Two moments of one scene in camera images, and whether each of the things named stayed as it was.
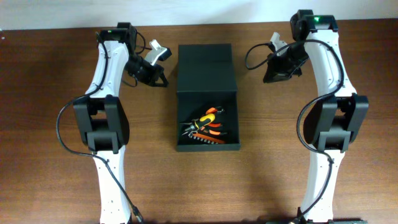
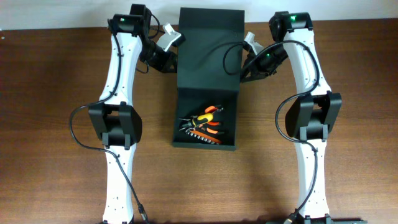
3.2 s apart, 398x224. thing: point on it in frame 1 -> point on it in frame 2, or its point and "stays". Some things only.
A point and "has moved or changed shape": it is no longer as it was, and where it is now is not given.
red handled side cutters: x=216 y=111 has moved or changed shape
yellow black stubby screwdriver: x=204 y=121 stays
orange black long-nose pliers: x=206 y=130 -> x=189 y=124
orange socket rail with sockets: x=206 y=139 stays
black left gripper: x=155 y=74 -> x=170 y=62
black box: x=206 y=79 has moved or changed shape
